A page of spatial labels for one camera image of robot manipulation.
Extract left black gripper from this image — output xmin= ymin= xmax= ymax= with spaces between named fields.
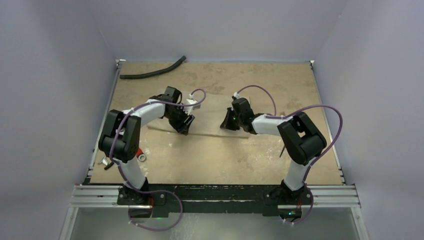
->
xmin=165 ymin=105 xmax=194 ymax=135

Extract beige cloth napkin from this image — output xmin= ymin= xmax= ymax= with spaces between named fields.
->
xmin=146 ymin=92 xmax=253 ymax=139

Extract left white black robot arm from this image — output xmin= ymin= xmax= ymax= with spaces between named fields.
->
xmin=98 ymin=86 xmax=202 ymax=205

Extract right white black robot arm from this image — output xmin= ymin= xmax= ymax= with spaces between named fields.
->
xmin=220 ymin=97 xmax=327 ymax=204

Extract black foam tube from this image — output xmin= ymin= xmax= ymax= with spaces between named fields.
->
xmin=119 ymin=55 xmax=187 ymax=80

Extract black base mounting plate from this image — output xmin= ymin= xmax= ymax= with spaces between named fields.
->
xmin=116 ymin=183 xmax=313 ymax=219

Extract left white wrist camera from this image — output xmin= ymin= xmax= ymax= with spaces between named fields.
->
xmin=183 ymin=98 xmax=201 ymax=115

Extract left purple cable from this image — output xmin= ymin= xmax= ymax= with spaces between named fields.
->
xmin=108 ymin=88 xmax=207 ymax=232

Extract red handled wrench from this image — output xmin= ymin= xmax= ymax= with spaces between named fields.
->
xmin=135 ymin=148 xmax=147 ymax=162

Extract aluminium frame rail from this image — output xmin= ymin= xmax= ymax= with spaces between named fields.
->
xmin=69 ymin=184 xmax=361 ymax=208

